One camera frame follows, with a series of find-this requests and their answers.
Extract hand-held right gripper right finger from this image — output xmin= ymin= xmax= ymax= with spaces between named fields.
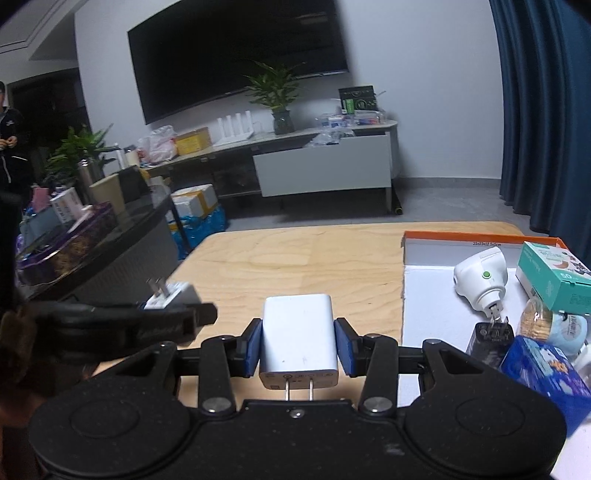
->
xmin=333 ymin=318 xmax=498 ymax=414

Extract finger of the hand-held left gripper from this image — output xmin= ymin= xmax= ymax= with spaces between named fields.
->
xmin=137 ymin=303 xmax=219 ymax=352

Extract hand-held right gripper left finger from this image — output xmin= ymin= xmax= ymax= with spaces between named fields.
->
xmin=100 ymin=318 xmax=264 ymax=414

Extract small white wall charger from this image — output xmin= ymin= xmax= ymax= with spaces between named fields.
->
xmin=144 ymin=276 xmax=199 ymax=311

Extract large white wall charger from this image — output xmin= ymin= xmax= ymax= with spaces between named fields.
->
xmin=257 ymin=294 xmax=340 ymax=402

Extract orange white cardboard box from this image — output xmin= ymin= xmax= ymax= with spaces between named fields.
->
xmin=401 ymin=231 xmax=591 ymax=480

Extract black wall charger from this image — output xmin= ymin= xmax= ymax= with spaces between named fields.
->
xmin=466 ymin=316 xmax=515 ymax=370

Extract large white plug-in heater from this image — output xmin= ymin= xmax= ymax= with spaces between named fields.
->
xmin=453 ymin=247 xmax=509 ymax=324

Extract blue cartoon tin box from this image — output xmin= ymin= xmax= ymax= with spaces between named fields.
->
xmin=500 ymin=335 xmax=591 ymax=437

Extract green white bandage box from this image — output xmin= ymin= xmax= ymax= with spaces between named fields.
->
xmin=516 ymin=241 xmax=591 ymax=317

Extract toothpick jar light blue lid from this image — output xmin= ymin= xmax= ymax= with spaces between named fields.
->
xmin=517 ymin=296 xmax=589 ymax=356

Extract person's left hand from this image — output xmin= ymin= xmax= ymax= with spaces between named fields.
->
xmin=0 ymin=310 xmax=99 ymax=431

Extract purple patterned tin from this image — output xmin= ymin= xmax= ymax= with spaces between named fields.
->
xmin=16 ymin=203 xmax=118 ymax=287

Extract black glass side table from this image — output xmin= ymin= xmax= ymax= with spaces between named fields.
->
xmin=14 ymin=191 xmax=181 ymax=305

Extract blue plastic bag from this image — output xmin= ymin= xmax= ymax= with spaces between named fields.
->
xmin=168 ymin=205 xmax=229 ymax=252

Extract taped cardboard box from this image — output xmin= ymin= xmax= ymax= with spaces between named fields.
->
xmin=171 ymin=184 xmax=219 ymax=217

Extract white medicine box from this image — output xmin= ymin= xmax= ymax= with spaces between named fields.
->
xmin=50 ymin=187 xmax=81 ymax=224

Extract black upright box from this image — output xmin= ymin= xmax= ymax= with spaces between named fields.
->
xmin=117 ymin=166 xmax=153 ymax=208

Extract steel tumbler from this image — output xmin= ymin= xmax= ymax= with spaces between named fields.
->
xmin=76 ymin=159 xmax=100 ymax=204

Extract grey television cabinet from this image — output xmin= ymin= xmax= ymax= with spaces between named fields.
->
xmin=139 ymin=117 xmax=400 ymax=199

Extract white plastic bag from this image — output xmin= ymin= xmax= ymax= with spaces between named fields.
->
xmin=137 ymin=126 xmax=178 ymax=164

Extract leafy green houseplant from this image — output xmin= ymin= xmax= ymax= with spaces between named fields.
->
xmin=44 ymin=124 xmax=121 ymax=190

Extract yellow box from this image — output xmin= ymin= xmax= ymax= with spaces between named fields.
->
xmin=175 ymin=128 xmax=213 ymax=156

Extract white cabinet drawer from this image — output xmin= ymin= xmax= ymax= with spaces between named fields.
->
xmin=252 ymin=134 xmax=393 ymax=198

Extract white router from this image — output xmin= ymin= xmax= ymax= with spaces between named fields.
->
xmin=213 ymin=110 xmax=256 ymax=146

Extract clear plastic bags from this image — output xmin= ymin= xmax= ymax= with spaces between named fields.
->
xmin=305 ymin=128 xmax=356 ymax=148

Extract pile of small packets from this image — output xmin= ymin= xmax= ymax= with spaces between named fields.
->
xmin=316 ymin=111 xmax=386 ymax=130

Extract potted plant dark vase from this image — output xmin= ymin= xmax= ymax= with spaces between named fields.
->
xmin=242 ymin=62 xmax=305 ymax=136

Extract green black box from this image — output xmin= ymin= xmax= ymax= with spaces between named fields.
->
xmin=338 ymin=85 xmax=379 ymax=114

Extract black television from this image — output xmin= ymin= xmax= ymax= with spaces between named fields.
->
xmin=127 ymin=0 xmax=349 ymax=125

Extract blue curtain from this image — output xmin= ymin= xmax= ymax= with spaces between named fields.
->
xmin=488 ymin=0 xmax=591 ymax=266

